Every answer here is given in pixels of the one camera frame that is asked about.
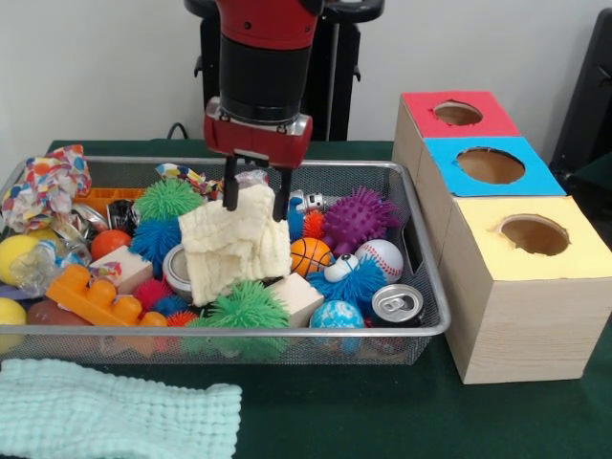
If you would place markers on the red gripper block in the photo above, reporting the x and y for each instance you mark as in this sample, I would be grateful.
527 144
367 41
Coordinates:
256 142

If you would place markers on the cream yellow muslin cloth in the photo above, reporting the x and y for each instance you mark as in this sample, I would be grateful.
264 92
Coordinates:
234 249

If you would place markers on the purple spiky ball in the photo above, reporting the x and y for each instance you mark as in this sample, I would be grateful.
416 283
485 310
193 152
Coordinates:
360 220

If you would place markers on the mint green muslin cloth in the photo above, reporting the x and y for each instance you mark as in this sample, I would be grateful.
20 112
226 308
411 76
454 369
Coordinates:
115 411

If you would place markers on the clear mesh bin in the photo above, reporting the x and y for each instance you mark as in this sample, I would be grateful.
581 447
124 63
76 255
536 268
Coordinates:
316 346

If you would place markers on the wooden box with three holes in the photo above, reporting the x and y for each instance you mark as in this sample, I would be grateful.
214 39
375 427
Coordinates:
516 316

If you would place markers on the small orange basketball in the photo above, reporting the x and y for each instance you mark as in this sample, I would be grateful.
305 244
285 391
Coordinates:
311 256

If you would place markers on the small green spiky ball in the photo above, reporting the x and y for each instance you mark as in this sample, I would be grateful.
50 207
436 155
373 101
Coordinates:
164 199

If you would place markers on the blue spiky ball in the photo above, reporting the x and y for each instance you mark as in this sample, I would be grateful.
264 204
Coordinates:
158 244
349 284

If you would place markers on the wooden cube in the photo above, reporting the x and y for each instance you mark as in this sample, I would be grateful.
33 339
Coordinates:
301 298

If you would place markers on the large green spiky ball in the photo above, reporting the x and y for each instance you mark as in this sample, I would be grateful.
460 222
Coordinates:
244 311

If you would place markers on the white baseball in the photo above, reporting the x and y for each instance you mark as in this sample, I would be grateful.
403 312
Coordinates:
382 260

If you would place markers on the small globe ball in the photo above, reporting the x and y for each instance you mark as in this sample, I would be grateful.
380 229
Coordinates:
337 317

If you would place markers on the silver can with pull tab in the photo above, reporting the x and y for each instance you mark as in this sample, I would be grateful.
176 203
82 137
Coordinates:
397 306

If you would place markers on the orange plastic toy piece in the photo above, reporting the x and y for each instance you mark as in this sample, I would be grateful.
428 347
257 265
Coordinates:
91 296

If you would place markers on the dark green table cloth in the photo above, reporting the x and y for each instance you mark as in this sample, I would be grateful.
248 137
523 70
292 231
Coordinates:
382 411

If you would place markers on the black chair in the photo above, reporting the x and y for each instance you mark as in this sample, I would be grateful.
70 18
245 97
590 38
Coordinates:
588 105

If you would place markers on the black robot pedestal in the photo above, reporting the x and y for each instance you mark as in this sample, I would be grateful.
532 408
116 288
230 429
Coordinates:
335 67

